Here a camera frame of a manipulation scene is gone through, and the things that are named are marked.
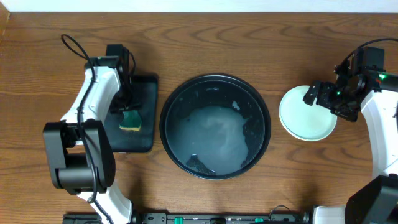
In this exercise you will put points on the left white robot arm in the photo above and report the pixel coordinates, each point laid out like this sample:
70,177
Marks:
78,151

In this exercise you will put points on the light green front plate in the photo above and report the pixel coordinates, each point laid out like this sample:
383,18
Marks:
290,132

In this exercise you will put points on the black round tray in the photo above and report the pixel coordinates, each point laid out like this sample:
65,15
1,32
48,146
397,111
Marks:
215,126

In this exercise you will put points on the green yellow sponge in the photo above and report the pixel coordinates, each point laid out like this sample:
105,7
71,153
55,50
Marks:
131,121

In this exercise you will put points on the light green plate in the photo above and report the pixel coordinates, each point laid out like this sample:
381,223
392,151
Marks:
311,122
290,132

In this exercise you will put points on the light green back plate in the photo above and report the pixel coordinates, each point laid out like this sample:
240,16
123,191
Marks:
311,122

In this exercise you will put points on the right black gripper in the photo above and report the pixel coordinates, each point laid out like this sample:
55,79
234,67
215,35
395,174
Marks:
350,111

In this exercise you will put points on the black rectangular tray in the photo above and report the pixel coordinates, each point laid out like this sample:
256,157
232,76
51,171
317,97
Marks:
145,89

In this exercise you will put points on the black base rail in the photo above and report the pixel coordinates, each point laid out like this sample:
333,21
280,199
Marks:
186,218

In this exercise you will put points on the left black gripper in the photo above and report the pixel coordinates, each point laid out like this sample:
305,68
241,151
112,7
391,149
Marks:
125,104

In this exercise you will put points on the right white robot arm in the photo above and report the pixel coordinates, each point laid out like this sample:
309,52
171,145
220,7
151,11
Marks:
373,95

